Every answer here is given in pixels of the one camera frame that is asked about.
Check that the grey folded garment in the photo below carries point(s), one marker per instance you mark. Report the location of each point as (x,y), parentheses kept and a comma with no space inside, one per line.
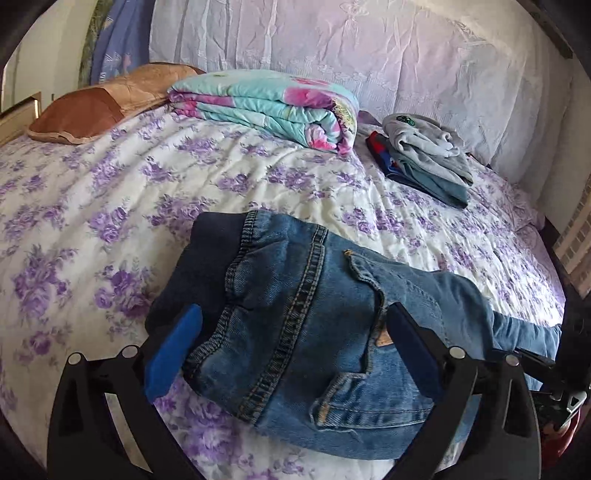
(429,138)

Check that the folded teal pink floral quilt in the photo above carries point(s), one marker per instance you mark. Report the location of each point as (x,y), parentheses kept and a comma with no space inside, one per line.
(268,106)

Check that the green patterned hanging cloth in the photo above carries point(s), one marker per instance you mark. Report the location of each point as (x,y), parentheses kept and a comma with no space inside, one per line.
(90,50)

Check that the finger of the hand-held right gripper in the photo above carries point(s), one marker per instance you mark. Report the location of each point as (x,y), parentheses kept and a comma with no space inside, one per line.
(535,361)

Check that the blue patterned hanging cloth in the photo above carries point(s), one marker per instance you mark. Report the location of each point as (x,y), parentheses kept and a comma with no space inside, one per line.
(122,41)

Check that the brown satin pillow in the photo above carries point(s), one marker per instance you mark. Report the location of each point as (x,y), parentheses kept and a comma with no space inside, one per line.
(92,106)

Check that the blue-grey folded garment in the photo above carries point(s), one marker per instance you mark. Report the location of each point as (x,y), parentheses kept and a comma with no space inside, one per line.
(438,187)

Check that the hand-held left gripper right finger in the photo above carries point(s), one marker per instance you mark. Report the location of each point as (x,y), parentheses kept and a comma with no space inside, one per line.
(415,355)

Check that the red and blue folded garment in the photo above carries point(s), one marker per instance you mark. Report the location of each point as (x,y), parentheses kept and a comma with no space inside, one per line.
(379,150)

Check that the purple floral bedspread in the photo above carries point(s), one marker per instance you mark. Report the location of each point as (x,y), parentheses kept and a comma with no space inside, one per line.
(92,207)

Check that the white slatted grille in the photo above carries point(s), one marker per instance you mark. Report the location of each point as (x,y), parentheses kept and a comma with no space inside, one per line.
(575,240)

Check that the white embossed headboard cover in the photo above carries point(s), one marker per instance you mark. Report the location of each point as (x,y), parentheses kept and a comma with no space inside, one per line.
(346,41)

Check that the blue denim pants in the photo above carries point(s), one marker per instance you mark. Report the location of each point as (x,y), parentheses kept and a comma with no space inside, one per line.
(300,300)

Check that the light wooden frame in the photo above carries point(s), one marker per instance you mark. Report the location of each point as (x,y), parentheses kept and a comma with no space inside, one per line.
(21,117)

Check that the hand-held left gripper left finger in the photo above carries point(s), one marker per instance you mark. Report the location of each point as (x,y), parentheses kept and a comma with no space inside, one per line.
(173,350)

